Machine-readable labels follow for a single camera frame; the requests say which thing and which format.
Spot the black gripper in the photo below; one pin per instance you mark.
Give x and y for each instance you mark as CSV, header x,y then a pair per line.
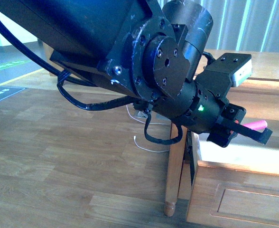
x,y
197,109

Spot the pink marker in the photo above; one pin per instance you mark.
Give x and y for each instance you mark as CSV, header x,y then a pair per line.
x,y
257,125

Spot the wooden drawer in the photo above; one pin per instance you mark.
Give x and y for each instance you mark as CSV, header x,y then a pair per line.
x,y
234,187

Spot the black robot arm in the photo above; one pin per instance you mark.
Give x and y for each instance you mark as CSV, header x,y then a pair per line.
x,y
110,53

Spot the grey pleated curtain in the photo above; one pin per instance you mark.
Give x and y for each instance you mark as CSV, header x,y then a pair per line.
x,y
244,25

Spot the open floor socket box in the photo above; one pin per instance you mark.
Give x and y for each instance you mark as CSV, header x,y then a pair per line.
x,y
140,114

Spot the large wooden cabinet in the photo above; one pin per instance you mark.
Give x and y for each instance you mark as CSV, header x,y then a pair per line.
x,y
48,52

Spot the green floor sticker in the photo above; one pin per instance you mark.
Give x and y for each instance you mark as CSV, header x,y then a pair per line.
x,y
12,64

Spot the wooden nightstand frame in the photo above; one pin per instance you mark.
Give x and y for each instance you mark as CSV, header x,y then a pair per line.
x,y
267,82

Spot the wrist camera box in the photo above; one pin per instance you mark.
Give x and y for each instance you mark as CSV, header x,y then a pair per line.
x,y
229,70

